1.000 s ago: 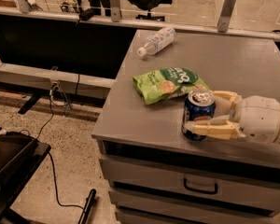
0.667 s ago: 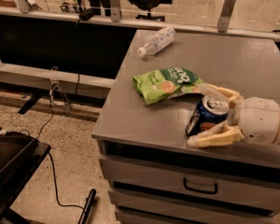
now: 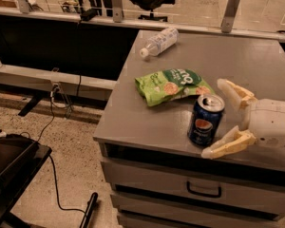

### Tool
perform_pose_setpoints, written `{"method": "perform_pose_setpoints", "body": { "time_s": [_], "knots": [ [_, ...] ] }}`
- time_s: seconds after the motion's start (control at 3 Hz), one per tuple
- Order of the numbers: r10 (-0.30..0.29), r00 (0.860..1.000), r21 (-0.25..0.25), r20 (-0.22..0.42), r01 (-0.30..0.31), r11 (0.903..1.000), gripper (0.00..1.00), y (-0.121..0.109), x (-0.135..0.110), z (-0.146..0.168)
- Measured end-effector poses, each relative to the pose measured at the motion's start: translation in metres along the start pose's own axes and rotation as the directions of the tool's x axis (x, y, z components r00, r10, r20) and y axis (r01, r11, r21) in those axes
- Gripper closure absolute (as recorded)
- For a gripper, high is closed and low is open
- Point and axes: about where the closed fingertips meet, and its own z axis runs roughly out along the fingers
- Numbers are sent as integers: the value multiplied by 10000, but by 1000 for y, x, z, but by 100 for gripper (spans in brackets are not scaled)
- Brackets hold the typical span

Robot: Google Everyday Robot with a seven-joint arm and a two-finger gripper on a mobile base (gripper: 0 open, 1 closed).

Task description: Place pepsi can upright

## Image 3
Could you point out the green snack bag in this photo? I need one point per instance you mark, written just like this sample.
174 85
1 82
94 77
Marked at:
171 84

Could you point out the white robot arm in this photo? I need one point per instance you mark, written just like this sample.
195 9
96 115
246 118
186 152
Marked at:
263 122

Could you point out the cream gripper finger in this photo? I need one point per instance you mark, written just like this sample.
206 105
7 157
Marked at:
232 142
239 97

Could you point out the grey low shelf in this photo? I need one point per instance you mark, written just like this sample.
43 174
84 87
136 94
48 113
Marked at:
76 85

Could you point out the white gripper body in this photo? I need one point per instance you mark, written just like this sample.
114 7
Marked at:
270 122

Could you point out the blue pepsi can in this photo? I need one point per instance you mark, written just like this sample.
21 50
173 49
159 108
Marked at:
206 116

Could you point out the black drawer handle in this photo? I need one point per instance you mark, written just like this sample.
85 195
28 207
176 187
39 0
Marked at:
212 193

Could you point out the clear plastic water bottle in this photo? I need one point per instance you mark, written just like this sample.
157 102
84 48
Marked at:
160 42

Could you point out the grey drawer cabinet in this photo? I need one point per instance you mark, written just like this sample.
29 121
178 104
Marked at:
148 158

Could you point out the black tray cart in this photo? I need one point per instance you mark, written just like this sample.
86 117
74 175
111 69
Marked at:
20 160

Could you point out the black power adapter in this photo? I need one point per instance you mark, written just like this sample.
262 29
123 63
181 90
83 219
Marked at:
88 14

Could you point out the metal railing frame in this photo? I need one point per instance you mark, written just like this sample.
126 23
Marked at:
253 17

